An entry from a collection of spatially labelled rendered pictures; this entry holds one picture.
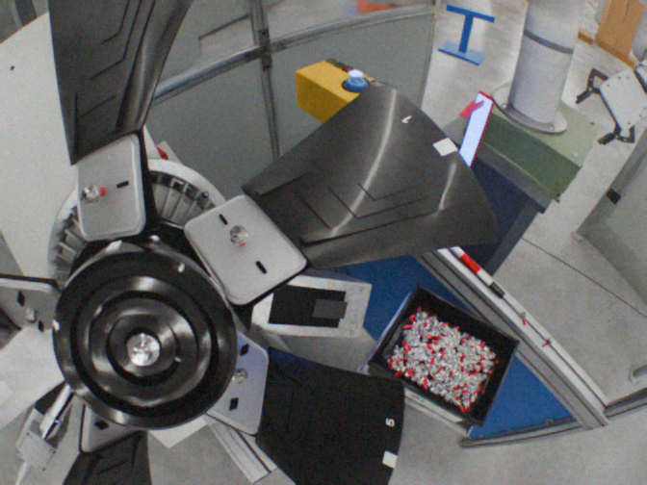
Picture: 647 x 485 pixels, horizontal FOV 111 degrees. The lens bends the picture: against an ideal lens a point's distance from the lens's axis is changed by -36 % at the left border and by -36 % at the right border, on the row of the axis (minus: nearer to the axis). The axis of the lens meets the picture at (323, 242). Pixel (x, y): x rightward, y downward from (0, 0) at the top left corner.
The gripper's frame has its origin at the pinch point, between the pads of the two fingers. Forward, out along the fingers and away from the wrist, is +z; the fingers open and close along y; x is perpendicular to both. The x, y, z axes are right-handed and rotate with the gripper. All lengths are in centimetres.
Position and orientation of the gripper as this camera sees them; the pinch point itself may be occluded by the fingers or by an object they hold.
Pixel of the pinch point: (590, 120)
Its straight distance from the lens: 76.1
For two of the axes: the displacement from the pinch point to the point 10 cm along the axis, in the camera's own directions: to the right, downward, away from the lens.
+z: -5.9, 3.9, 7.0
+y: 5.4, 8.4, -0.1
